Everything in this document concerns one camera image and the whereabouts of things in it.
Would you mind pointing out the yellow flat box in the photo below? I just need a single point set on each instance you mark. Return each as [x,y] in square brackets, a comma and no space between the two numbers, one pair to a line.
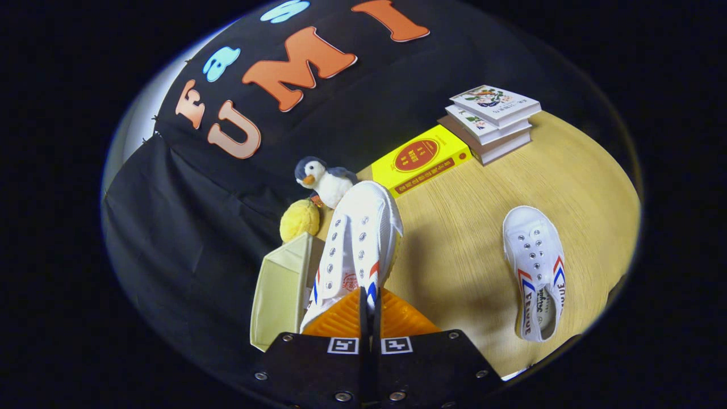
[417,159]

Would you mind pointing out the white striped shoe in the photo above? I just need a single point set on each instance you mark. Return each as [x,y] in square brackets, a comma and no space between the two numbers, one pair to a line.
[363,227]
[531,244]

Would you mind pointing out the black backdrop cloth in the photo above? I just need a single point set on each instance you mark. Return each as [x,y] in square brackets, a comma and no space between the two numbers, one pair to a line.
[187,238]

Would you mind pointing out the white illustrated cover book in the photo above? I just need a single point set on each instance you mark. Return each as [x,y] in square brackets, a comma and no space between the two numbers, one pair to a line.
[494,102]
[477,128]

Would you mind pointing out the penguin plush toy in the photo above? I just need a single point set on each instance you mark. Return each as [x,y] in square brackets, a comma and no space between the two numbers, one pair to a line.
[332,184]

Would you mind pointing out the yellow round plush toy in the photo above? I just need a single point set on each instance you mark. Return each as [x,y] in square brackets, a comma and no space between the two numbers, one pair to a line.
[299,220]

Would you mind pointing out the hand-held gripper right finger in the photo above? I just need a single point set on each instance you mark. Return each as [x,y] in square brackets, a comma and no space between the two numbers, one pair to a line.
[431,363]

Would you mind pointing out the beige fabric storage box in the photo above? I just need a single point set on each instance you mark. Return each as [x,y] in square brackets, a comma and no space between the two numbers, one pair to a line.
[278,289]

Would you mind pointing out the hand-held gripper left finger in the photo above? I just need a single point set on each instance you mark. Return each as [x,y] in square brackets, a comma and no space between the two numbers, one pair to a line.
[318,363]

